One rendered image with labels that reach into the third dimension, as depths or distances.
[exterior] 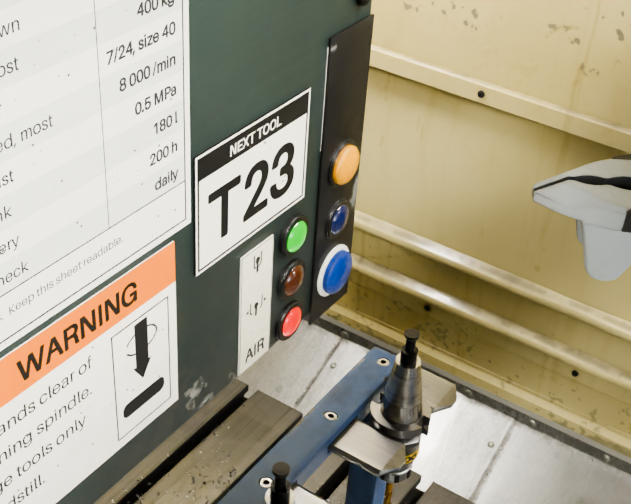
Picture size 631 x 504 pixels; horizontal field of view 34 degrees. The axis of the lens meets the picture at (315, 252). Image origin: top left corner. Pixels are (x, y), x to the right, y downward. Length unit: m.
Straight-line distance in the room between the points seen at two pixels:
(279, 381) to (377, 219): 0.33
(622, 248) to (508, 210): 0.83
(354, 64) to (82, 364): 0.23
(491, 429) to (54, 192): 1.28
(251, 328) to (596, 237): 0.21
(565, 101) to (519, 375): 0.46
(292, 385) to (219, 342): 1.14
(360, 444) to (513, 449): 0.61
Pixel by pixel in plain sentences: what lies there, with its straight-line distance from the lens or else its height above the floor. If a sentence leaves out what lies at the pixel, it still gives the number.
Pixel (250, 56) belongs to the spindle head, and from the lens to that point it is 0.51.
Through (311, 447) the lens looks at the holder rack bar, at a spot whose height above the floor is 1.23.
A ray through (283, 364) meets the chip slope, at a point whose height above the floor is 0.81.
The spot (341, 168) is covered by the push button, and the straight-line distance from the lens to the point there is 0.61.
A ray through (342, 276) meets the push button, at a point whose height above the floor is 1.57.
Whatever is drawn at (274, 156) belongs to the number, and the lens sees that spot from 0.56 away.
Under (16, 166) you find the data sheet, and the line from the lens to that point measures 0.41.
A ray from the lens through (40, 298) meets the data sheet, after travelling 0.45.
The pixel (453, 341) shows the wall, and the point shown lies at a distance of 1.64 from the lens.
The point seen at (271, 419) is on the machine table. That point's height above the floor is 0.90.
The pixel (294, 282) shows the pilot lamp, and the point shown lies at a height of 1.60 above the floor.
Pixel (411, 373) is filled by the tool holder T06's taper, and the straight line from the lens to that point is 1.04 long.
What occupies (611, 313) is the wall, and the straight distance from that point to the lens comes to 1.48.
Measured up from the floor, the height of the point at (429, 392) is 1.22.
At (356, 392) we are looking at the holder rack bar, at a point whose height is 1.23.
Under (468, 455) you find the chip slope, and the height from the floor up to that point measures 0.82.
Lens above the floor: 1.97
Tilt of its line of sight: 35 degrees down
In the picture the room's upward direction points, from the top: 4 degrees clockwise
